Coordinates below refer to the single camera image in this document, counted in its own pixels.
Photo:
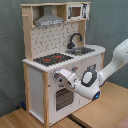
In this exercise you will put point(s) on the black toy faucet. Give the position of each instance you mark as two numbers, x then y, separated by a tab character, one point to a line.
73	40

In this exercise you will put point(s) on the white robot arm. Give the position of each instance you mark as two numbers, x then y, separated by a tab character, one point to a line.
120	58

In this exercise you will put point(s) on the toy microwave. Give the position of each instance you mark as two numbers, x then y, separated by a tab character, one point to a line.
78	11

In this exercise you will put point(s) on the right red stove knob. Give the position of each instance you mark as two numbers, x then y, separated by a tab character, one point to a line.
74	69

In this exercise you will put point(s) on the white toy oven door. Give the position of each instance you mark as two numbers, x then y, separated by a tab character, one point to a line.
62	102

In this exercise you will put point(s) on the wooden toy kitchen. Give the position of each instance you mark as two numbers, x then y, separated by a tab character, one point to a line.
45	40

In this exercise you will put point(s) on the grey toy sink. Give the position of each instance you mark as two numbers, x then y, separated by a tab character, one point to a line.
79	51

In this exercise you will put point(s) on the black toy stovetop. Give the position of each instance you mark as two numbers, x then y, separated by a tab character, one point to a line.
52	59

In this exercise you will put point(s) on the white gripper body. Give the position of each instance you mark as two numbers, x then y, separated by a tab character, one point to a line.
69	80

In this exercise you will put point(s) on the grey range hood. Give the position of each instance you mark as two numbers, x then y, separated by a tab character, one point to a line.
48	18

